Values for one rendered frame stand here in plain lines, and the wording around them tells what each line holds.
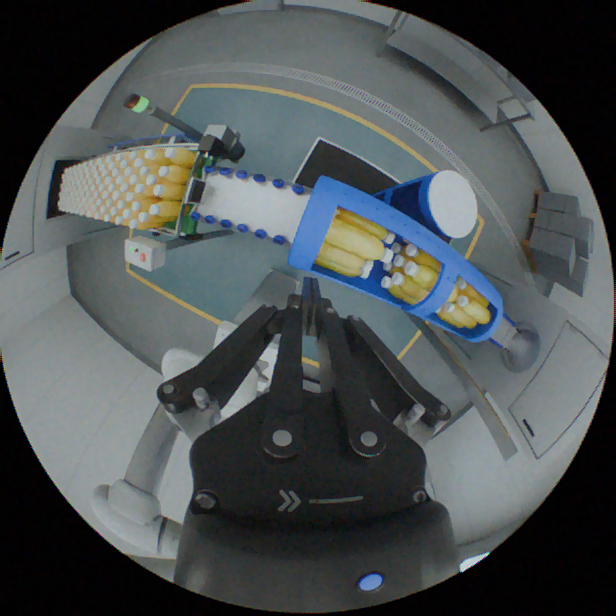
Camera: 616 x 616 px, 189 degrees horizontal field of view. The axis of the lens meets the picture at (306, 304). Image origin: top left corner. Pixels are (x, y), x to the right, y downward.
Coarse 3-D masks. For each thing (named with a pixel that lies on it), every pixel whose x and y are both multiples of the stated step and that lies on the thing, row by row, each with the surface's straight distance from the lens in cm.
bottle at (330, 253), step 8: (320, 248) 52; (328, 248) 52; (336, 248) 52; (320, 256) 53; (328, 256) 53; (336, 256) 52; (344, 256) 53; (352, 256) 53; (336, 264) 56; (344, 264) 54; (352, 264) 54; (360, 264) 55
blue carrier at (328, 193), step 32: (320, 192) 45; (352, 192) 49; (320, 224) 42; (384, 224) 47; (416, 224) 57; (288, 256) 49; (448, 256) 61; (352, 288) 59; (384, 288) 73; (448, 288) 60; (480, 288) 75
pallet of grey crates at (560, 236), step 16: (544, 192) 416; (544, 208) 391; (560, 208) 384; (576, 208) 382; (544, 224) 369; (560, 224) 365; (576, 224) 362; (592, 224) 417; (544, 240) 352; (560, 240) 346; (576, 240) 351; (592, 240) 410; (528, 256) 384; (544, 256) 350; (560, 256) 331; (576, 256) 385; (544, 272) 396; (560, 272) 361; (576, 272) 365; (576, 288) 376
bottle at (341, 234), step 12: (336, 228) 47; (348, 228) 48; (360, 228) 50; (324, 240) 48; (336, 240) 47; (348, 240) 47; (360, 240) 48; (372, 240) 49; (360, 252) 49; (372, 252) 49; (384, 252) 52
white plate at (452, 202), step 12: (432, 180) 80; (444, 180) 83; (456, 180) 88; (432, 192) 78; (444, 192) 82; (456, 192) 86; (468, 192) 92; (432, 204) 77; (444, 204) 81; (456, 204) 85; (468, 204) 91; (444, 216) 80; (456, 216) 85; (468, 216) 90; (444, 228) 80; (456, 228) 85; (468, 228) 90
